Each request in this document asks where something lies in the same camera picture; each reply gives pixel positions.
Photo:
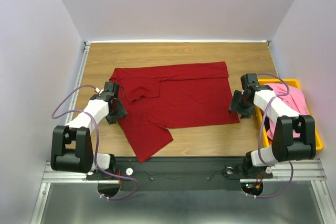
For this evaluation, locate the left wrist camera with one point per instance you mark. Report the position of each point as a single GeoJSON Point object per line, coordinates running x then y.
{"type": "Point", "coordinates": [111, 89]}

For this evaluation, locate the pink t shirt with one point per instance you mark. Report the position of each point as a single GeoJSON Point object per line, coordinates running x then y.
{"type": "Point", "coordinates": [295, 100]}

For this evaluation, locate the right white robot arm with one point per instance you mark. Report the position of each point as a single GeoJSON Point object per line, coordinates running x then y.
{"type": "Point", "coordinates": [294, 134]}

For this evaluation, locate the aluminium frame rail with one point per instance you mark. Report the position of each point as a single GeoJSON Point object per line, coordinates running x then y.
{"type": "Point", "coordinates": [45, 184]}

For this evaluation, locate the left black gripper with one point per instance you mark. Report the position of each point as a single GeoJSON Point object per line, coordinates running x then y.
{"type": "Point", "coordinates": [122, 113]}

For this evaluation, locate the red t shirt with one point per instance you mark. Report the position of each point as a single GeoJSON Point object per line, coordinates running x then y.
{"type": "Point", "coordinates": [161, 98]}

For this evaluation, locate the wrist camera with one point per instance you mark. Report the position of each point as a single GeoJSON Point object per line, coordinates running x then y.
{"type": "Point", "coordinates": [111, 89]}
{"type": "Point", "coordinates": [249, 79]}

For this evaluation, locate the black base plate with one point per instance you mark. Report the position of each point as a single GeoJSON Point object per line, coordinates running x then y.
{"type": "Point", "coordinates": [186, 173]}

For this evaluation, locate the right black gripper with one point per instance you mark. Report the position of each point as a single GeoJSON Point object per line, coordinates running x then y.
{"type": "Point", "coordinates": [247, 113]}

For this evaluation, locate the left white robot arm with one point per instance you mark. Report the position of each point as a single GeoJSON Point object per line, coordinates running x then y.
{"type": "Point", "coordinates": [72, 150]}

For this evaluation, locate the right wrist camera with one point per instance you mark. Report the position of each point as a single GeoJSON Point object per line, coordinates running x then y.
{"type": "Point", "coordinates": [249, 79]}

